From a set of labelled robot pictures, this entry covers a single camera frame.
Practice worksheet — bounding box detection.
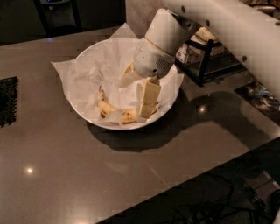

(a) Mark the dark appliance stand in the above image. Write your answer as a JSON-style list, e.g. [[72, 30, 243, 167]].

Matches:
[[33, 0, 82, 38]]

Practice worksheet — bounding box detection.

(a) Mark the white round bowl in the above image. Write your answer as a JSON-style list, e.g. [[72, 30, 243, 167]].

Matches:
[[66, 38, 182, 131]]

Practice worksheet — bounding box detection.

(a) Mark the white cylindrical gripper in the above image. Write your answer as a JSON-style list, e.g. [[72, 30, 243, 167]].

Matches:
[[118, 38, 175, 119]]

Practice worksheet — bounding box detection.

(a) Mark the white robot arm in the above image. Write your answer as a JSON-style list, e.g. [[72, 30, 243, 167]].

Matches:
[[119, 0, 280, 98]]

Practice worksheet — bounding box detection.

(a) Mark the white paper bowl liner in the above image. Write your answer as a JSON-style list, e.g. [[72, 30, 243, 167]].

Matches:
[[52, 23, 186, 127]]

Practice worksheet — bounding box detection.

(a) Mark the black wire condiment rack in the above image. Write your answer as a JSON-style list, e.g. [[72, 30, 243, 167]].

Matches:
[[175, 27, 246, 87]]

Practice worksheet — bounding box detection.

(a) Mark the black woven mat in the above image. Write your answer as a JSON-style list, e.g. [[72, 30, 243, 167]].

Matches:
[[0, 76, 18, 127]]

